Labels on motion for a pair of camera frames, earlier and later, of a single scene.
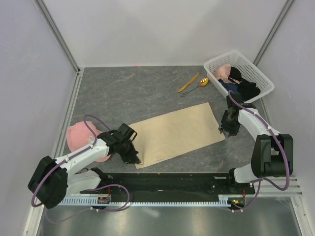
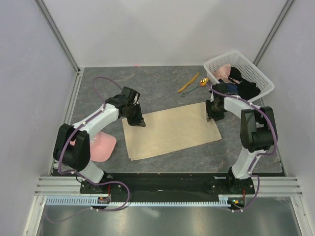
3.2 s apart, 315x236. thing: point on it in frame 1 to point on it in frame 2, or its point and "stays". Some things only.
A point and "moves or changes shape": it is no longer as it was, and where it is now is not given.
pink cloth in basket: (223, 72) stays
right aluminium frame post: (271, 35) stays
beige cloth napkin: (168, 135) moves or changes shape
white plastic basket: (248, 70) stays
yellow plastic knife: (190, 82) stays
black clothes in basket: (248, 90) stays
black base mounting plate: (173, 185) stays
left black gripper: (132, 158) to (139, 118)
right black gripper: (233, 131) to (208, 114)
